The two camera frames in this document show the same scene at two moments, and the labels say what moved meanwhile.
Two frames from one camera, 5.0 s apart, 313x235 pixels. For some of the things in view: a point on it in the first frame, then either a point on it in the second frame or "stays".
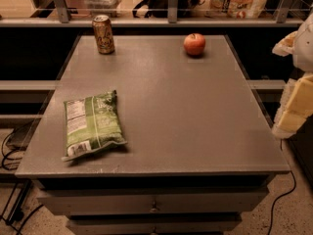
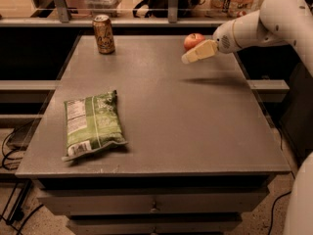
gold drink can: x=104 y=34 stays
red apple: x=195 y=44 stays
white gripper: x=304 y=48 → x=224 y=40
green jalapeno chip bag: x=92 y=123 stays
